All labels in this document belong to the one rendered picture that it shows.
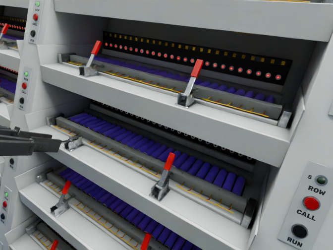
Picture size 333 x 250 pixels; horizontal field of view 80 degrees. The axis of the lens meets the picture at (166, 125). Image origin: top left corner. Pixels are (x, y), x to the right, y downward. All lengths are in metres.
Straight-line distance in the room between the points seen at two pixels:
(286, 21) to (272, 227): 0.30
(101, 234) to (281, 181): 0.44
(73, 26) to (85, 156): 0.39
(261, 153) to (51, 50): 0.58
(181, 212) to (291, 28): 0.35
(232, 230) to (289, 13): 0.35
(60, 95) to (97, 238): 0.42
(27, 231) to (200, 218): 0.61
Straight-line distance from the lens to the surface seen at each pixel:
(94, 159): 0.52
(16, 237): 0.87
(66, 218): 0.64
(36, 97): 0.67
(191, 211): 0.41
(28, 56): 0.71
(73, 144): 0.56
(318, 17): 0.37
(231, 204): 0.43
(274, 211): 0.36
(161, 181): 0.41
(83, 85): 0.52
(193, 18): 0.40
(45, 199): 0.71
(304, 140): 0.33
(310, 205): 0.35
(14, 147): 0.43
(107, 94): 0.47
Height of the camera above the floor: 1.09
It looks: 9 degrees down
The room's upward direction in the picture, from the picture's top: 16 degrees clockwise
